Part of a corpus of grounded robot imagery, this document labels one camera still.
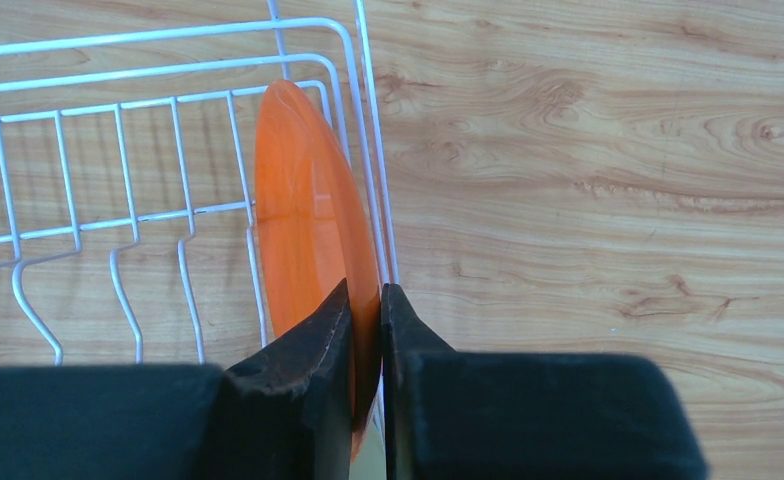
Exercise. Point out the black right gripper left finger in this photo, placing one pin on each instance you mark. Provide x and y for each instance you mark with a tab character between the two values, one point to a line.
282	413

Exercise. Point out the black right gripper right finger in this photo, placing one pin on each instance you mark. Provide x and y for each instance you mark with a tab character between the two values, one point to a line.
454	414

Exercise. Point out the orange plate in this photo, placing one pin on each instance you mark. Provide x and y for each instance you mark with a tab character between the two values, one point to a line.
313	233

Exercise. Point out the white wire dish rack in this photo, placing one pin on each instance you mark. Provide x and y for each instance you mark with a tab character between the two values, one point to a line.
129	227

